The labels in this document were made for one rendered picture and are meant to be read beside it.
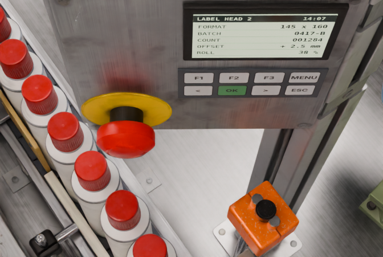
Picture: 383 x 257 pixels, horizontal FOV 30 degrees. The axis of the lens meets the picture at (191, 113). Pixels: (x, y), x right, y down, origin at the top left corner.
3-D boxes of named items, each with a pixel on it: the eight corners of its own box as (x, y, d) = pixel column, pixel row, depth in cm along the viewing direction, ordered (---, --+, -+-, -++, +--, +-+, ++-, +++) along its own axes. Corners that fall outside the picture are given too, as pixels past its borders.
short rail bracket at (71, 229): (40, 256, 93) (21, 234, 82) (81, 229, 94) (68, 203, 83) (53, 277, 92) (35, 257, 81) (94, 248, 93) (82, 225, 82)
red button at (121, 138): (94, 100, 45) (92, 143, 44) (154, 99, 46) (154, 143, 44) (101, 122, 49) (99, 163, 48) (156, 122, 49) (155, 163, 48)
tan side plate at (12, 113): (6, 116, 94) (-11, 87, 85) (11, 113, 94) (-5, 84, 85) (45, 175, 90) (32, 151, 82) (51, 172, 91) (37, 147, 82)
